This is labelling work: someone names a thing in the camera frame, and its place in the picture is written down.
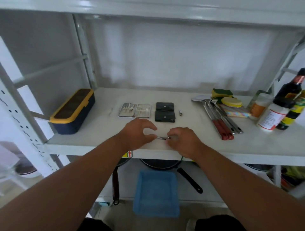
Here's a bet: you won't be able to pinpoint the person's right hand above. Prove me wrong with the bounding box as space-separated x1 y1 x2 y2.
166 127 204 160

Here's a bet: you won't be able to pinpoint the person's left hand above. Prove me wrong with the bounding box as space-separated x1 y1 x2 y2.
119 118 158 153

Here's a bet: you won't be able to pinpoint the person's right forearm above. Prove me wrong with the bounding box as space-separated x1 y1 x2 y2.
194 148 305 231

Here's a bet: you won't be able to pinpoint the person's left forearm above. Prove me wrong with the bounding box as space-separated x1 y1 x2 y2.
0 134 130 231

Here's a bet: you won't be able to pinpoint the black frying pan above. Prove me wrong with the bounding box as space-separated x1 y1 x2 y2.
140 158 203 194

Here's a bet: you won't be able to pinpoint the black leather snap pouch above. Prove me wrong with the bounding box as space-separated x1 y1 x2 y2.
155 102 176 123

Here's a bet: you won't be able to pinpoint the open silver manicure kit case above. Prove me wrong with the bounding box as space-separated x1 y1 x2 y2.
118 102 152 119

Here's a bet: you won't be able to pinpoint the blue plastic basket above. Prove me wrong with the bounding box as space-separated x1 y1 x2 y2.
133 170 180 218

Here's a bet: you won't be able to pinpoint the black pan with hanging loop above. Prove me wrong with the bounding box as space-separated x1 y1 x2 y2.
112 157 131 206

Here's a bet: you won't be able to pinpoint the green and yellow scouring sponge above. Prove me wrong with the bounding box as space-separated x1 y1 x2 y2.
211 88 234 99

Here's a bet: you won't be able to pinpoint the round yellow sponge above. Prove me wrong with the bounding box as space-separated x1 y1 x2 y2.
221 97 243 108

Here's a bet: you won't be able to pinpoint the colourful striped cloth pack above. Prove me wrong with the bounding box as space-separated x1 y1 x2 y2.
224 104 252 118

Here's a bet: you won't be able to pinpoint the navy box with yellow lid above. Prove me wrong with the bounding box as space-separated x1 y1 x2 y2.
50 89 96 135

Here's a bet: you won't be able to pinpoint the dark pan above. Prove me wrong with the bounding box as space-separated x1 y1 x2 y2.
244 163 273 172

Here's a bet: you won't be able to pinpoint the spice jar with orange label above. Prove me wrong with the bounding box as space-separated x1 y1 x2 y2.
250 93 274 118

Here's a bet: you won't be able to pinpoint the black shorts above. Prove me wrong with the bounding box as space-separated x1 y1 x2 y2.
78 215 246 231

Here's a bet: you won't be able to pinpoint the white bottle with black cap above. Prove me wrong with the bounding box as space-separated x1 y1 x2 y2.
256 97 296 132

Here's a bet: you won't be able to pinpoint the bottle with green yellow label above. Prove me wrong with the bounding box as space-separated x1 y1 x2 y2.
276 90 305 131

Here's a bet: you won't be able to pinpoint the white metal shelf rack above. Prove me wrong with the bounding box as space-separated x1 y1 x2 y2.
0 0 305 210

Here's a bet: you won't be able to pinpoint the dark sauce bottle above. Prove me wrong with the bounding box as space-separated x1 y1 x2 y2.
275 68 305 101

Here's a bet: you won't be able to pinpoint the steel ladle with red handle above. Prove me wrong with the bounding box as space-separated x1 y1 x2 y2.
191 95 229 141

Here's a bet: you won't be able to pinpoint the steel spatula with red handle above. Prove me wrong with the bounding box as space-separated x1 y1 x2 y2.
204 99 235 140

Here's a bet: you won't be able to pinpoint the steel utensil with steel handle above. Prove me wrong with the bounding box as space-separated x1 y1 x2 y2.
214 102 244 135
211 99 238 135

